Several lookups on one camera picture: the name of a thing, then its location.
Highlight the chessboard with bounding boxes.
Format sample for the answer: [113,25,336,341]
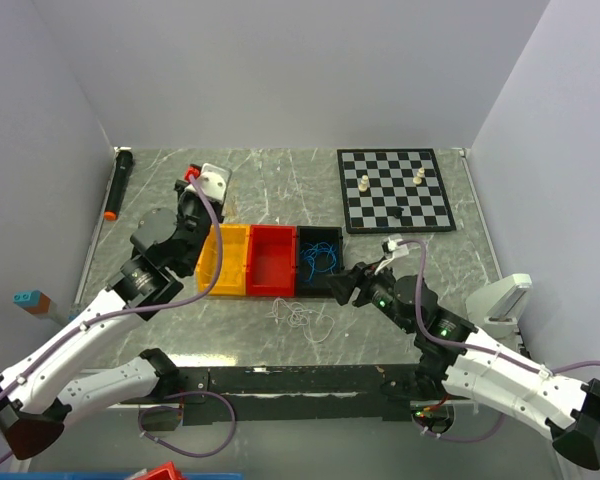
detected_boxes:
[337,148,456,235]

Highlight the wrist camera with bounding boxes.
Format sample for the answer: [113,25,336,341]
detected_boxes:
[196,163,232,204]
[382,235,409,259]

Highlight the blue wire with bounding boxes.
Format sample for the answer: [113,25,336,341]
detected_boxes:
[299,240,341,291]

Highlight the grey white stand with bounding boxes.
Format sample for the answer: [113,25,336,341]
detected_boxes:
[465,273,533,339]

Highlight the yellow wire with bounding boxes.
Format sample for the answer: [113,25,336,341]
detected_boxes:
[202,184,249,291]

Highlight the red bin at bottom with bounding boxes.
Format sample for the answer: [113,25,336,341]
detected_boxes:
[128,461,186,480]

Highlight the grey blue toy block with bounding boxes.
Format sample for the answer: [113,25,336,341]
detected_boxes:
[67,303,87,322]

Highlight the blue brown toy block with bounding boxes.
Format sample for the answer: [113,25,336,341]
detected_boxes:
[13,290,70,327]

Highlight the white chess piece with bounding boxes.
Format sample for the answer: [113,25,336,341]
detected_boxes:
[412,167,426,185]
[358,175,369,193]

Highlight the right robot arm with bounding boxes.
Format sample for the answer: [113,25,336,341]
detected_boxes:
[327,263,600,470]

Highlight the black marker orange cap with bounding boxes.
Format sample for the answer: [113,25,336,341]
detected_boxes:
[103,150,135,221]

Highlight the red plastic bin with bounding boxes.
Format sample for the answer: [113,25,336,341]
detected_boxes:
[246,225,297,297]

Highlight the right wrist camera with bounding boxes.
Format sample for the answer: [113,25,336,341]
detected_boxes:
[382,235,409,259]

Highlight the black plastic bin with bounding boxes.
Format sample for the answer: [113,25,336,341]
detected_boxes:
[295,226,344,298]

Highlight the white chess piece right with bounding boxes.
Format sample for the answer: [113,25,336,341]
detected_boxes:
[412,167,426,185]

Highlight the white chess piece left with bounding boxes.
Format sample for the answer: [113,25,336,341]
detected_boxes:
[358,175,369,193]

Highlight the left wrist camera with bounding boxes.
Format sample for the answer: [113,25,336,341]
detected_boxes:
[196,163,232,204]

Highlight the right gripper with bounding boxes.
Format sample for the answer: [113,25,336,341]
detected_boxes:
[323,256,416,334]

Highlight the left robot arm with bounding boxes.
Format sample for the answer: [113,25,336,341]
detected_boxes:
[0,173,228,460]

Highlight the yellow plastic bin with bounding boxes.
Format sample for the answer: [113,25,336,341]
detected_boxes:
[196,224,251,297]

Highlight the white wire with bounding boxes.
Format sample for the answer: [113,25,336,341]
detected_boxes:
[268,297,337,345]

